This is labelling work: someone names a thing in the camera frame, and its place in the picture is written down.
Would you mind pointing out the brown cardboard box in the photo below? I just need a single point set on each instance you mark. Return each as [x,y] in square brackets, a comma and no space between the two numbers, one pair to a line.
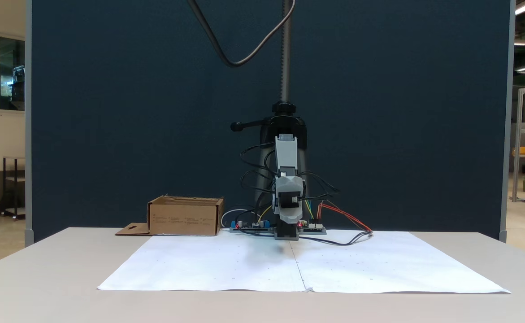
[184,220]

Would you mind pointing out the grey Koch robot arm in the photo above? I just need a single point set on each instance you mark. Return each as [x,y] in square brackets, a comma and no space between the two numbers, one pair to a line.
[285,152]

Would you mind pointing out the blue circuit board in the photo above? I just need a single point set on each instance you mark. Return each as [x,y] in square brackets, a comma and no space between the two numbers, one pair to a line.
[262,224]

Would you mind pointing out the black shelf cart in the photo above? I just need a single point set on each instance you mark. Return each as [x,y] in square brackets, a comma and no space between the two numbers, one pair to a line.
[15,188]

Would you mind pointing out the dark circuit board with connectors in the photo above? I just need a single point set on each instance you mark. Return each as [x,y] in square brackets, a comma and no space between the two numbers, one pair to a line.
[312,229]

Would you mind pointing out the white paper sheet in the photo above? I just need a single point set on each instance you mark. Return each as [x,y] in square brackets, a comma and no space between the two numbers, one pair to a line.
[226,269]

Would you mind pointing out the black camera stand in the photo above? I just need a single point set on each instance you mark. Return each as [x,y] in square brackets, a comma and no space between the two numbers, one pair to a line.
[285,45]

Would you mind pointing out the wall window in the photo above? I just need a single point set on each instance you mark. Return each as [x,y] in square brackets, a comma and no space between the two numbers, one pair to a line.
[11,74]

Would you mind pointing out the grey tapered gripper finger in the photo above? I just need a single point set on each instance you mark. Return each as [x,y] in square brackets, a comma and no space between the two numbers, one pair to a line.
[289,202]

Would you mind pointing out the dark blue partition panel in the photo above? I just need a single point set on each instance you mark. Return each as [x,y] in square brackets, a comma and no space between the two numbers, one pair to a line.
[110,112]

